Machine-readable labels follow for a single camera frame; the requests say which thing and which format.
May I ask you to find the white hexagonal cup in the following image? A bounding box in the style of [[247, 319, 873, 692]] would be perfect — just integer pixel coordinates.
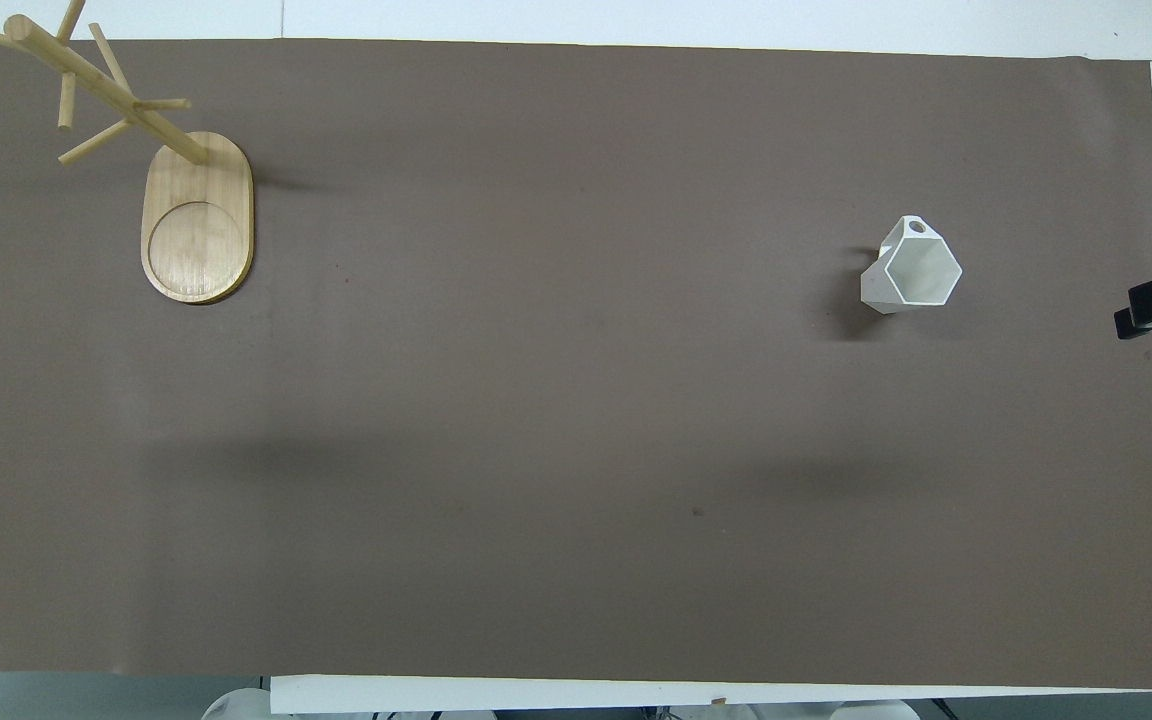
[[859, 215, 964, 316]]

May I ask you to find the wooden cup rack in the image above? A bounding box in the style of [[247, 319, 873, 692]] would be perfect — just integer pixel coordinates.
[[0, 0, 255, 306]]

